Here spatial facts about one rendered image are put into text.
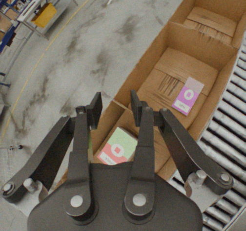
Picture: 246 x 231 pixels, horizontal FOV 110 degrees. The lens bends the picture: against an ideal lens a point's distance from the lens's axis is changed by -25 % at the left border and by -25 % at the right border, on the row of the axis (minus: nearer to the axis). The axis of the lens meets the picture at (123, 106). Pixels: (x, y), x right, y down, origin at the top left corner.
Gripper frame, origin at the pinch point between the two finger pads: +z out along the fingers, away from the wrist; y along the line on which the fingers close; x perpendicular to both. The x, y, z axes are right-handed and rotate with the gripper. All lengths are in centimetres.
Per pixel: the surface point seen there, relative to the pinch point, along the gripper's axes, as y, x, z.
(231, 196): 56, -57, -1
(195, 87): 33.4, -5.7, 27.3
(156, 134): 15.2, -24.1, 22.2
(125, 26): 16, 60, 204
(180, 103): 25.8, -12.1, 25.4
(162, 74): 21.3, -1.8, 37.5
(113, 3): -2, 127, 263
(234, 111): 62, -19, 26
